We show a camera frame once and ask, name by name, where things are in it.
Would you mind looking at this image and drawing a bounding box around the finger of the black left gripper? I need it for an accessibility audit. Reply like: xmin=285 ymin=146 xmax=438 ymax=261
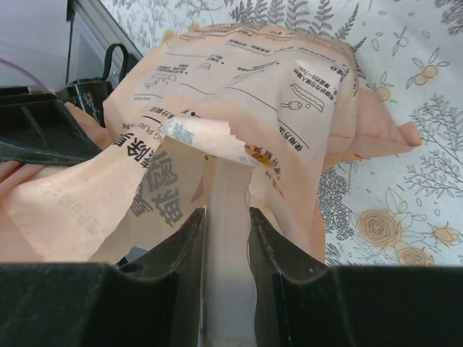
xmin=1 ymin=86 xmax=101 ymax=166

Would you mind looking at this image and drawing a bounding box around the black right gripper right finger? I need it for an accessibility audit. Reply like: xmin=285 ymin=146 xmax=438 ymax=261
xmin=249 ymin=207 xmax=462 ymax=346

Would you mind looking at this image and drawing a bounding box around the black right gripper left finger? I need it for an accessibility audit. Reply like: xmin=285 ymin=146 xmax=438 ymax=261
xmin=1 ymin=208 xmax=205 ymax=346

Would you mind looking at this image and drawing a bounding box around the clear plastic litter scoop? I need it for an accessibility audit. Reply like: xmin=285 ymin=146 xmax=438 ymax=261
xmin=198 ymin=159 xmax=257 ymax=346

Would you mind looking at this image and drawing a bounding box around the orange cat litter bag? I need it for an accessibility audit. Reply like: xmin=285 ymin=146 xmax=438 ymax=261
xmin=1 ymin=25 xmax=418 ymax=263

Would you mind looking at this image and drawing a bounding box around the black bag with handle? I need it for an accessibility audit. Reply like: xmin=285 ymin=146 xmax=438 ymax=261
xmin=56 ymin=43 xmax=130 ymax=128

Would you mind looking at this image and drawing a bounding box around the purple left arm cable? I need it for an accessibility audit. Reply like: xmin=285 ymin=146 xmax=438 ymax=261
xmin=0 ymin=57 xmax=50 ymax=91

